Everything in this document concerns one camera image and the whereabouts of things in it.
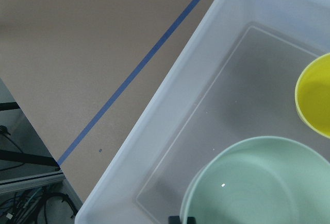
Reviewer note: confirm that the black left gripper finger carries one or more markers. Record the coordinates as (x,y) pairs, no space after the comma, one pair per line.
(177,220)

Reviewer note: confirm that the mint green bowl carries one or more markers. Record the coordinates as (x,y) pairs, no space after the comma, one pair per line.
(265,179)

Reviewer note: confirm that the yellow plastic cup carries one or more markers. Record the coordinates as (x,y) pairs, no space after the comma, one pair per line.
(311,95)

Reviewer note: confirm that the clear plastic box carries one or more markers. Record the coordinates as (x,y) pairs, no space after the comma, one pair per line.
(234,79)

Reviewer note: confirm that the aluminium table frame rail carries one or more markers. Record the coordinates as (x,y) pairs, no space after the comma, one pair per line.
(30,182)

